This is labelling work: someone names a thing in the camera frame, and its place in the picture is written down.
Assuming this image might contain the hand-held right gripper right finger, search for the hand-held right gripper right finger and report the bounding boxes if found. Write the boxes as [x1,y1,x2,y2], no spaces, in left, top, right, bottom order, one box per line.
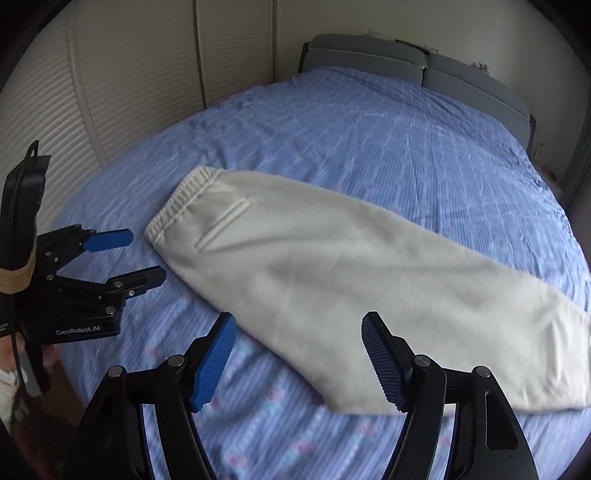
[361,312,539,480]

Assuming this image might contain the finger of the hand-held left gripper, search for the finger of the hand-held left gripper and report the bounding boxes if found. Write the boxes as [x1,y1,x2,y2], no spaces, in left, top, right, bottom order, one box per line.
[69,227,134,254]
[104,266,167,298]

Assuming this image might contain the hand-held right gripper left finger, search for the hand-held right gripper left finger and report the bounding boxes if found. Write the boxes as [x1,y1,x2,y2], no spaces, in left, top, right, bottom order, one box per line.
[60,312,237,480]

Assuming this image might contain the white pants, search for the white pants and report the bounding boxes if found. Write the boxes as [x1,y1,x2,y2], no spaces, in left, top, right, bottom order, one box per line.
[144,166,591,416]

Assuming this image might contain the bed with blue sheet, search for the bed with blue sheet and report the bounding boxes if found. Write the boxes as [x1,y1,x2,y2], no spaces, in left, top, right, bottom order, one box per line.
[41,66,591,480]

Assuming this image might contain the grey padded headboard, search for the grey padded headboard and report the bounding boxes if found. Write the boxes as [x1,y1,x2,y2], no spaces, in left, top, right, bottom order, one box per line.
[298,33,537,153]

